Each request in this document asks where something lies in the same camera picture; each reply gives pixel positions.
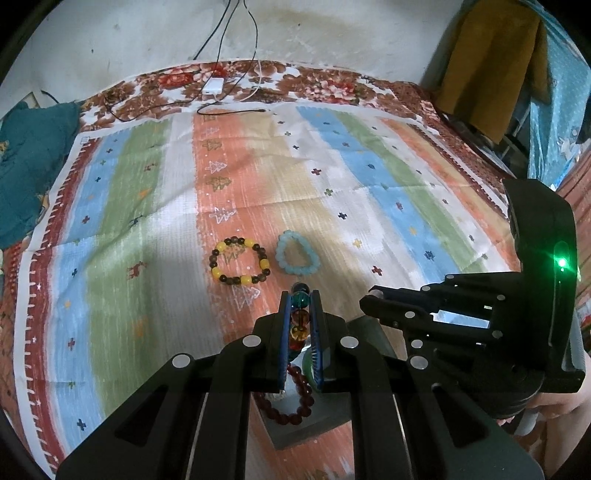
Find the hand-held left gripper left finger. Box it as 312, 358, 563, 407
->
55, 290, 296, 480

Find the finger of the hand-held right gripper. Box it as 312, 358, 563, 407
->
360, 272, 522, 328
406, 323, 502, 370

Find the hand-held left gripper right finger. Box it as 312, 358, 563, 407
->
310, 290, 548, 480

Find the multicolour bead bracelet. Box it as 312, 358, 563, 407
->
288, 282, 311, 363

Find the yellow and brown bead bracelet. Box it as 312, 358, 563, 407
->
210, 236, 271, 286

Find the light blue bead bracelet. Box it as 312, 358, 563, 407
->
276, 229, 319, 277

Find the dark red bead bracelet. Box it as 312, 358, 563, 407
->
256, 362, 315, 425

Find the rectangular metal tin box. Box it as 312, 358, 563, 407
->
252, 311, 492, 452

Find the person's right hand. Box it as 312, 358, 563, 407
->
536, 374, 586, 418

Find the striped colourful cloth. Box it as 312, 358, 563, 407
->
11, 99, 527, 480

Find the blue printed hanging cloth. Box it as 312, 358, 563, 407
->
526, 0, 591, 195

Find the mustard hanging cloth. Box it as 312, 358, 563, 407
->
434, 0, 550, 144

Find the teal cloth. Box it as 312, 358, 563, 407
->
0, 100, 83, 250

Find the black cable with plug tip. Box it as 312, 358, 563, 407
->
198, 107, 267, 116

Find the black wall cable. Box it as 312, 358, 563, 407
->
216, 0, 240, 63
191, 0, 232, 61
245, 0, 260, 62

